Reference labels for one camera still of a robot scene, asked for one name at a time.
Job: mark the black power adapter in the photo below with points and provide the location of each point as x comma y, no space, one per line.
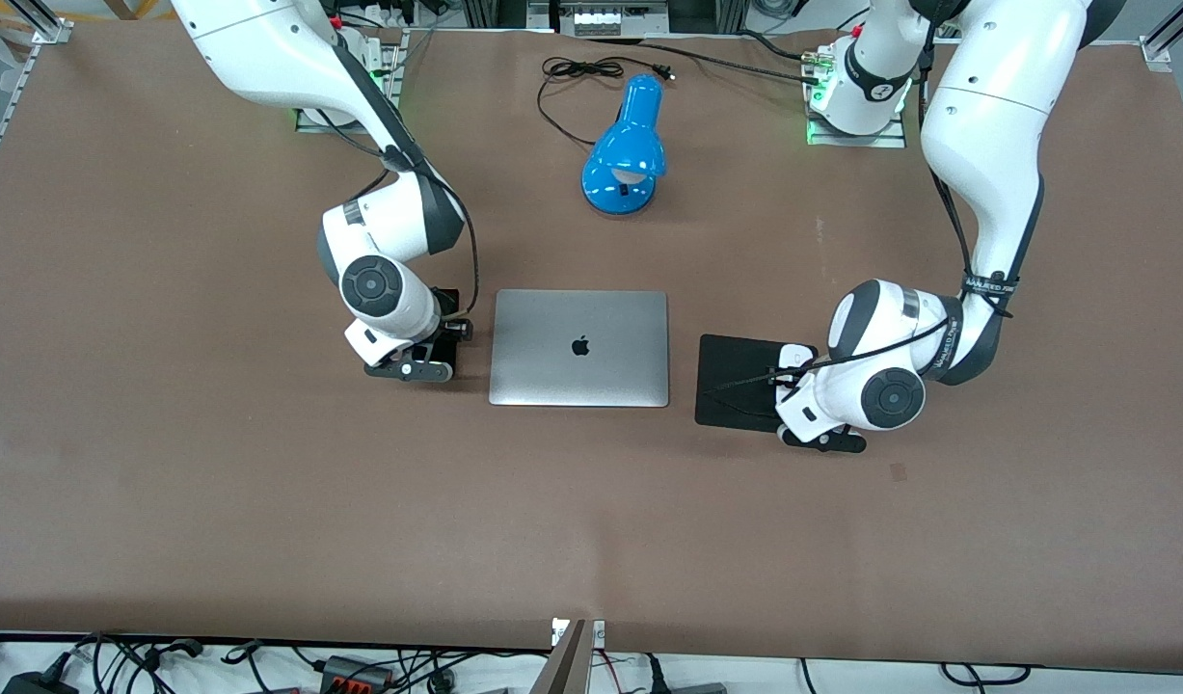
37,684

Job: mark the white computer mouse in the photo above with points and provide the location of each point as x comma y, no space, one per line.
796,355

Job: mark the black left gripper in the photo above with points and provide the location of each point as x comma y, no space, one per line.
789,385

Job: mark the silver laptop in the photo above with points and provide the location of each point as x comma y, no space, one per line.
578,347

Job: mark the aluminium camera post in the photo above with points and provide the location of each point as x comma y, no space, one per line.
574,665

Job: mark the grey power strip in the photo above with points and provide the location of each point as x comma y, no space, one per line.
610,19

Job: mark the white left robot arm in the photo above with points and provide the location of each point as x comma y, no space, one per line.
986,116

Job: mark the black orange power strip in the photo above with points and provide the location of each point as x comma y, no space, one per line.
355,675

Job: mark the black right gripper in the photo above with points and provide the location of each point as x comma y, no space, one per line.
446,306

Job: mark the black power plug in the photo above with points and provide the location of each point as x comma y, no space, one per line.
657,675

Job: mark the blue desk lamp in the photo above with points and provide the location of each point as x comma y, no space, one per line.
625,145

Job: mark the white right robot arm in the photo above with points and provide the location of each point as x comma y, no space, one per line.
263,48

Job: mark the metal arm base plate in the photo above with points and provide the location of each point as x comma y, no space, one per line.
856,141
390,87

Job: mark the black mouse pad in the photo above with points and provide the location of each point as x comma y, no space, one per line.
736,366

